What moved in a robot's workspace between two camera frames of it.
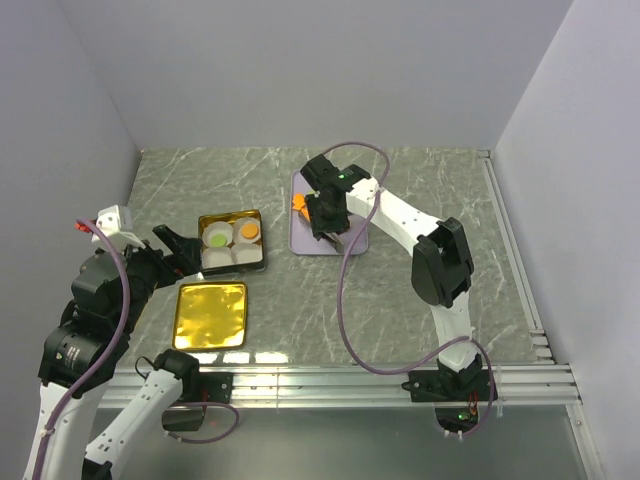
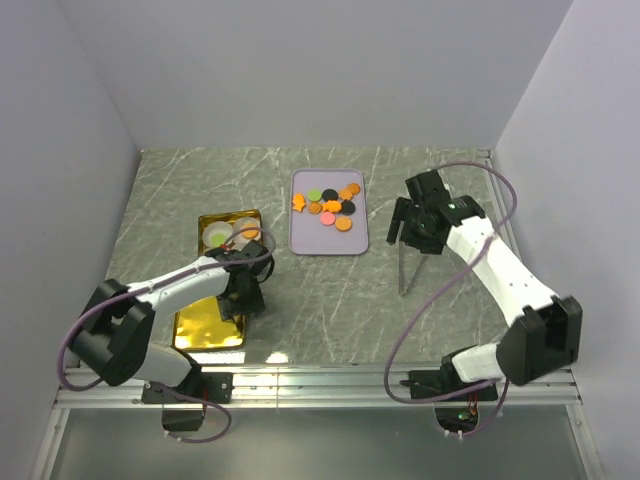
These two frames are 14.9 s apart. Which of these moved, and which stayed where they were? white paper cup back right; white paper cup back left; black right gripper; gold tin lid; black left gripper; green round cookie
Moved: black right gripper; black left gripper
Stayed: green round cookie; gold tin lid; white paper cup back right; white paper cup back left
